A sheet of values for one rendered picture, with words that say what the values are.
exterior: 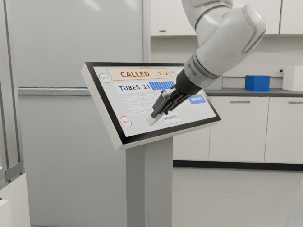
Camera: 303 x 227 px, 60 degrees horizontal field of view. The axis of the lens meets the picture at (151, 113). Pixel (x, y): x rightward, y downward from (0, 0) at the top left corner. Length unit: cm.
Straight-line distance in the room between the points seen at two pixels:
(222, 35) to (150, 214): 75
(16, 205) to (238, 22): 62
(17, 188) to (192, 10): 58
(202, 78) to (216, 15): 15
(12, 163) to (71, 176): 133
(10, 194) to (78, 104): 121
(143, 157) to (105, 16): 101
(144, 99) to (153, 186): 35
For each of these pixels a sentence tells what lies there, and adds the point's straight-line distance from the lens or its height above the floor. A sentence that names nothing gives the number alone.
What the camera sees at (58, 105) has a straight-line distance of 184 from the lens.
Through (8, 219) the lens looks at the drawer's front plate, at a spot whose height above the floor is 89.
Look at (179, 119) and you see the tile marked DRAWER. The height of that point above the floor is 99.
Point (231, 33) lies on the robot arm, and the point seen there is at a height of 125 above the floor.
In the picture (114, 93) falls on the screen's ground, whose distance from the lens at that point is 86.
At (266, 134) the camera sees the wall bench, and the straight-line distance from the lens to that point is 319.
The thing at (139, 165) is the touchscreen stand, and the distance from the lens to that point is 102.
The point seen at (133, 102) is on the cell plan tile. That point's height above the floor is 107.
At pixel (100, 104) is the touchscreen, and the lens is 84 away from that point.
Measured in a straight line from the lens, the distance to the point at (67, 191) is 201.
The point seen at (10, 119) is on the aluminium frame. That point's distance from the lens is 62.
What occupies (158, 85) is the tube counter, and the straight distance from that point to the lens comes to 101.
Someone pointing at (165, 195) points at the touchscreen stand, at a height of 66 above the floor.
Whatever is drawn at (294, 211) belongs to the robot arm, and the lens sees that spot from 26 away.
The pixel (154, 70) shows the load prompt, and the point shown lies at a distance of 105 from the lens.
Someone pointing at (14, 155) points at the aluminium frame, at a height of 100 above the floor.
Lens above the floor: 118
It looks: 10 degrees down
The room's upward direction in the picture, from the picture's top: straight up
